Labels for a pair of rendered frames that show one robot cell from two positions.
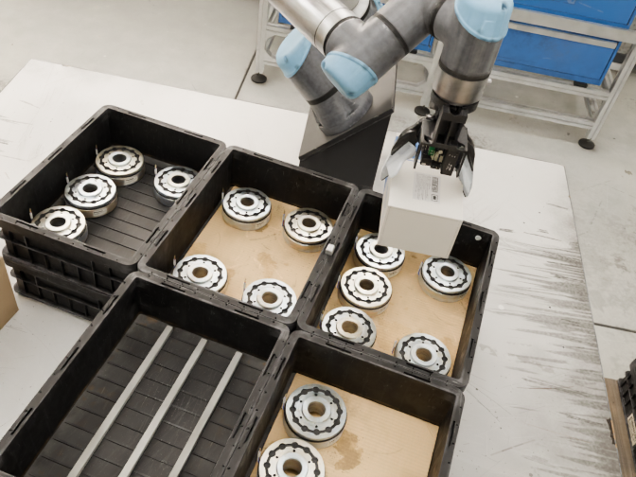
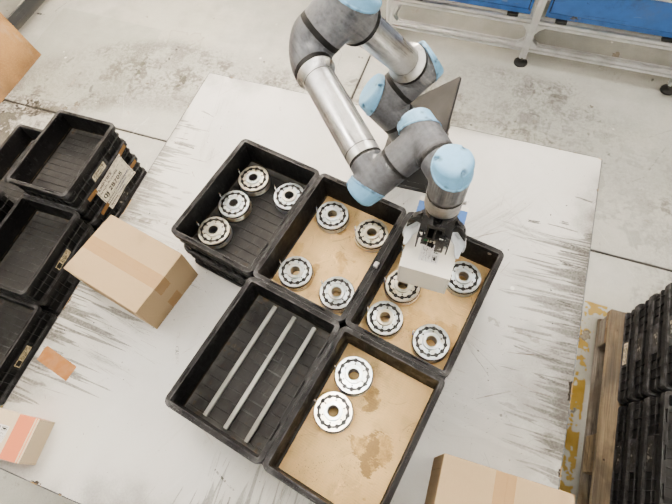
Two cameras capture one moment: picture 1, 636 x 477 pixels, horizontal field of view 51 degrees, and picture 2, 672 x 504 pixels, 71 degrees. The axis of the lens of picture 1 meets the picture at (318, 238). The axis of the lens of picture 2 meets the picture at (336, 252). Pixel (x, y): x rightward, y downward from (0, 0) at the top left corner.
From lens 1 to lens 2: 0.48 m
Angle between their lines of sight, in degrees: 23
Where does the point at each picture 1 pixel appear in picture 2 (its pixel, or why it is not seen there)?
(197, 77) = not seen: hidden behind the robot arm
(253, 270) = (331, 265)
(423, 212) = (422, 272)
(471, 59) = (443, 199)
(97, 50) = (271, 19)
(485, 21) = (448, 182)
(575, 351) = (561, 327)
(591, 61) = not seen: outside the picture
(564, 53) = (655, 12)
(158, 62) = not seen: hidden behind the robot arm
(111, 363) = (240, 328)
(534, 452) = (507, 400)
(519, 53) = (611, 13)
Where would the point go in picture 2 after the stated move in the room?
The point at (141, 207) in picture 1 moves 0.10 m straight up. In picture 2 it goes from (266, 213) to (259, 197)
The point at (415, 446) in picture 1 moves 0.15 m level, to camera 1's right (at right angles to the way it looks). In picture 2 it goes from (415, 401) to (472, 419)
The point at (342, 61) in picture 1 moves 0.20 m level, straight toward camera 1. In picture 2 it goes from (357, 187) to (327, 274)
